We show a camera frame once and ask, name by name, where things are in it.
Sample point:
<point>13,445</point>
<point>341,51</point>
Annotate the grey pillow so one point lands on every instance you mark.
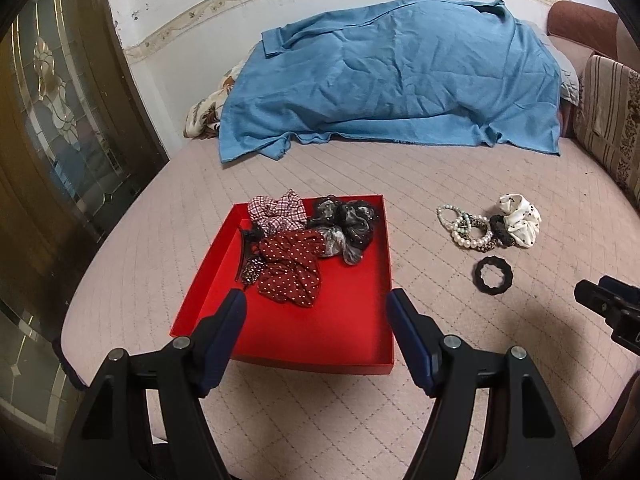
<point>570,85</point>

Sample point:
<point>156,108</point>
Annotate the red white checked scrunchie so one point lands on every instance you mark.
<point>276,215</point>

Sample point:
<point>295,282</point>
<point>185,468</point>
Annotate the floral patterned quilt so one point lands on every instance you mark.
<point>204,118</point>

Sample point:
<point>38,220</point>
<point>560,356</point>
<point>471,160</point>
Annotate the wooden glass door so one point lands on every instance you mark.
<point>77,148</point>

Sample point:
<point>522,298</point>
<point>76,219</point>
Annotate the dark patterned hair clip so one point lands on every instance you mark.
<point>251,263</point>

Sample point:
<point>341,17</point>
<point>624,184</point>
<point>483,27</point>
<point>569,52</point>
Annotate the grey black scrunchie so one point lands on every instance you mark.
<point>346,226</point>

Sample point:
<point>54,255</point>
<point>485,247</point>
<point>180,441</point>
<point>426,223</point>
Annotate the brown pink headboard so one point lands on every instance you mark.
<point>581,31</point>

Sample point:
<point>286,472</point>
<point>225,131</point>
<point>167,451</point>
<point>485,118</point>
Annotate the small black scrunchie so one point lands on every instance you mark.
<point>500,232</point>

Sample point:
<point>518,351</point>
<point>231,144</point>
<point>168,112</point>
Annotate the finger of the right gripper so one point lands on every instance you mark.
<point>618,304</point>

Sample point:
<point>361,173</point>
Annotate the blue blanket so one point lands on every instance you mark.
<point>428,72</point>

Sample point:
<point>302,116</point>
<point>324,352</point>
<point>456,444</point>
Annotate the white dotted scrunchie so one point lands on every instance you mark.
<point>521,218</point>

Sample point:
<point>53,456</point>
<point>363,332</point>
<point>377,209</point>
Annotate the striped floral pillow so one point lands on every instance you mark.
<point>606,121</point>

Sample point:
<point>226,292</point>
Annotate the red shallow tray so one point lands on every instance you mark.
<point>344,332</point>

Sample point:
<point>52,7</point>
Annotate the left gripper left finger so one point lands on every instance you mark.
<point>141,417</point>

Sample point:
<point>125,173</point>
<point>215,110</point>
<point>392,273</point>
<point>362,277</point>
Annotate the dark red dotted scrunchie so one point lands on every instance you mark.
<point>291,266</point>

